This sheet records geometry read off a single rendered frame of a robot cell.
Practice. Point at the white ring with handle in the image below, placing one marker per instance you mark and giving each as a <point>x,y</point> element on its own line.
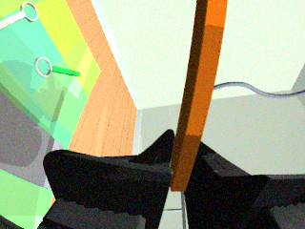
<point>19,15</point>

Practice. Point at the orange handle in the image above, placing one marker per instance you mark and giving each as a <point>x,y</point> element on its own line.
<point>208,28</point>

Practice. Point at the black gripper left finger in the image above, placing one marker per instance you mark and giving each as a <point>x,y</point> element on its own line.
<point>139,186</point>

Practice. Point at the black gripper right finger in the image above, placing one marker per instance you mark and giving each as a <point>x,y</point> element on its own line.
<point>220,195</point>

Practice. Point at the green handle with white loop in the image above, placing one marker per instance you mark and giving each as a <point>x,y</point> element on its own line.
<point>54,69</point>

